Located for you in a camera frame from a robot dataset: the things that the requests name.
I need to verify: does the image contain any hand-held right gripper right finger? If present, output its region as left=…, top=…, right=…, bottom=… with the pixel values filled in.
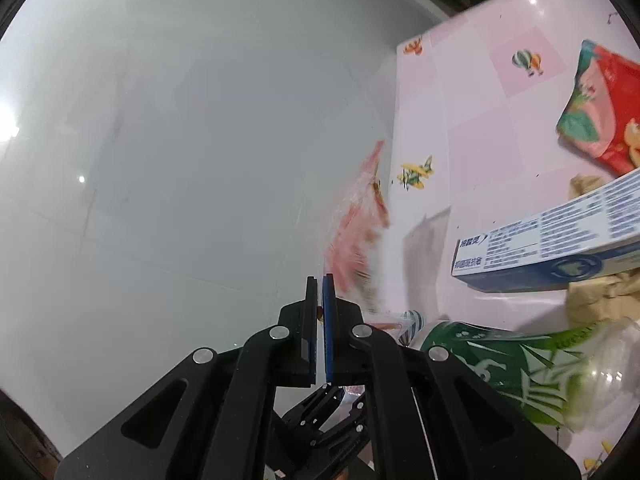
left=322, top=274, right=583, bottom=480

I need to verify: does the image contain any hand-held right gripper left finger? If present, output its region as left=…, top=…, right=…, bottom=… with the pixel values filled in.
left=52, top=276, right=321, bottom=480

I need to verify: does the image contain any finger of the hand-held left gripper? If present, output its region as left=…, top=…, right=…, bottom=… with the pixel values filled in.
left=281, top=384, right=347, bottom=428
left=309, top=392, right=372, bottom=463

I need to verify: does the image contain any clear red-edged wrapper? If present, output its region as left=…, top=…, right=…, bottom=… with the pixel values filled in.
left=322, top=140, right=396, bottom=331

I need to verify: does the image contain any green plastic bottle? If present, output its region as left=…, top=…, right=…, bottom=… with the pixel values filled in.
left=420, top=317, right=640, bottom=431

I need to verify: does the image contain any blue white toothpaste box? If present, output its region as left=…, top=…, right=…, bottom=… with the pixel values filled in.
left=450, top=167, right=640, bottom=293

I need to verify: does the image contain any tan paper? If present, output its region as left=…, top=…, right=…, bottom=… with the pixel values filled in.
left=565, top=172, right=640, bottom=328

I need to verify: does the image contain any red snack bag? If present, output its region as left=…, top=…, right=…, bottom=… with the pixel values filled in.
left=556, top=39, right=640, bottom=177

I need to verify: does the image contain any printed table cover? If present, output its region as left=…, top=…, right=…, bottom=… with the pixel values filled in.
left=370, top=0, right=640, bottom=480

